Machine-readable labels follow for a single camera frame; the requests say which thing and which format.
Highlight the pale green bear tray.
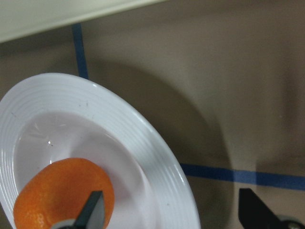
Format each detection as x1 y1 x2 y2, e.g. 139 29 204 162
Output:
0 0 160 43

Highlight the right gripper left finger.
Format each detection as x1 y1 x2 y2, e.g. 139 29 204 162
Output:
51 191 105 229

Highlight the orange fruit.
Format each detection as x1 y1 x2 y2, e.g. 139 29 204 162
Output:
13 158 115 229

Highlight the white ceramic plate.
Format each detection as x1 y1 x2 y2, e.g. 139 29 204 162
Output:
0 73 201 229

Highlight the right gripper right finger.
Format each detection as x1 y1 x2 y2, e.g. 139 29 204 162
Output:
238 188 305 229

